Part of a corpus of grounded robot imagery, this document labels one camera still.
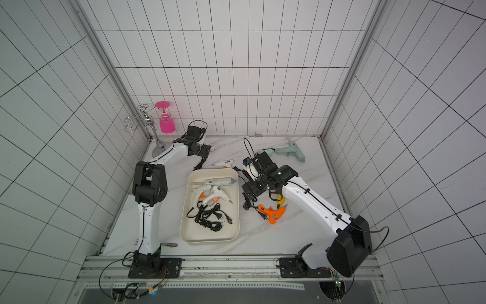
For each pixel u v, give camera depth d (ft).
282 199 2.03
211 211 2.87
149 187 1.93
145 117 2.95
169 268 2.37
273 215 2.80
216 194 2.93
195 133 2.74
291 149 3.63
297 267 2.15
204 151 3.15
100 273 2.38
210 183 3.09
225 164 3.43
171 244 2.61
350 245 1.29
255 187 2.27
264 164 1.94
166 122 3.36
